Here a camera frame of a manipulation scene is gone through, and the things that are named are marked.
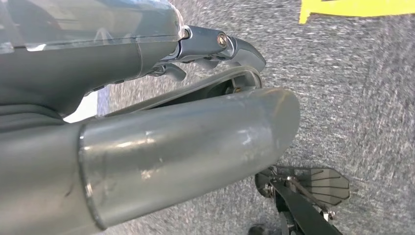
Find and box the yellow floor tape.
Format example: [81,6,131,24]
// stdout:
[298,0,415,24]

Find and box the black robot left leg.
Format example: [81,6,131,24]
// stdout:
[248,164,351,235]

